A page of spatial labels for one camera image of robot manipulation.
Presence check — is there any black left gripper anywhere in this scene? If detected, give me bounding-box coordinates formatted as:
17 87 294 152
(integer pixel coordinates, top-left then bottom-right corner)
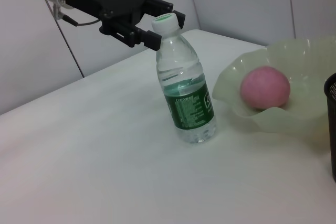
62 0 186 51

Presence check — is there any clear green-label water bottle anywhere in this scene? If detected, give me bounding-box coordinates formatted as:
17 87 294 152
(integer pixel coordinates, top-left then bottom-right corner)
151 12 218 144

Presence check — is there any pink peach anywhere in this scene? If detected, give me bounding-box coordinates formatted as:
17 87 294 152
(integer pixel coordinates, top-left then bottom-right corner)
240 66 291 110

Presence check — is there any translucent green fruit plate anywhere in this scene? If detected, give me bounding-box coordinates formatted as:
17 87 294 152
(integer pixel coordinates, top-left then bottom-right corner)
212 34 336 141

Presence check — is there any black mesh pen holder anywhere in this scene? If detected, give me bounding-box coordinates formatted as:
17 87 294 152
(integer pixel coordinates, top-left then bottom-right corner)
324 72 336 183

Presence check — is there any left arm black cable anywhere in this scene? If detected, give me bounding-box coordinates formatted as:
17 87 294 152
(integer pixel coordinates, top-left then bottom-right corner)
44 0 102 27

